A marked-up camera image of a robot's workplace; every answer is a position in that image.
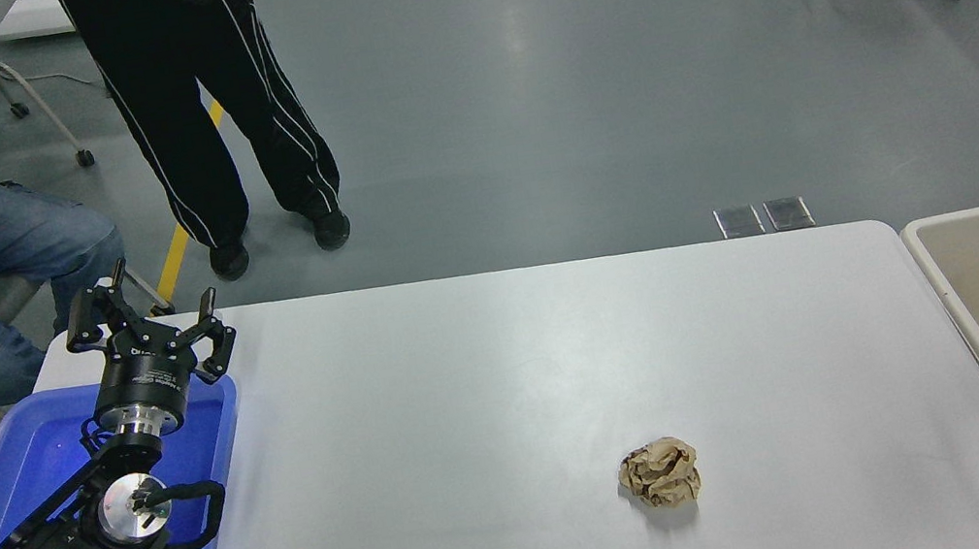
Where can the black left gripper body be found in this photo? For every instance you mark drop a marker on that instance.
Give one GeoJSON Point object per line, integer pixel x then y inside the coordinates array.
{"type": "Point", "coordinates": [143, 378]}

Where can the standing person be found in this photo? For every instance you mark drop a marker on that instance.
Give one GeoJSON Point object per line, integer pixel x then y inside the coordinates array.
{"type": "Point", "coordinates": [163, 71]}

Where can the white flat floor platform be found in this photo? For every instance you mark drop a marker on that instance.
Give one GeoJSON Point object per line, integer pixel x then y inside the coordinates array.
{"type": "Point", "coordinates": [31, 15]}

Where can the metal floor socket plate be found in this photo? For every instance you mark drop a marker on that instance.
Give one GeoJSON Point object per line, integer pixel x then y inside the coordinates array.
{"type": "Point", "coordinates": [739, 221]}
{"type": "Point", "coordinates": [789, 212]}

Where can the crumpled tan paper ball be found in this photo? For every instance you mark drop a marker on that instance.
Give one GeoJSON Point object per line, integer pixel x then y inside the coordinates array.
{"type": "Point", "coordinates": [661, 474]}

